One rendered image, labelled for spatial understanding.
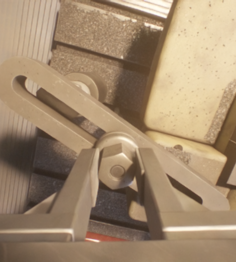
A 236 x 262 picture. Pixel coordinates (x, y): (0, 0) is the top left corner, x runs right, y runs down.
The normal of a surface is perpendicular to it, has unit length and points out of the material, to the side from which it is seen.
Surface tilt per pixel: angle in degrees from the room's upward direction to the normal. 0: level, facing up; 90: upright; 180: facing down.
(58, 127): 0
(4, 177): 61
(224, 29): 0
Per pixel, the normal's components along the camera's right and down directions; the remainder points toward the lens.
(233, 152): -0.97, -0.25
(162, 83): 0.00, 0.26
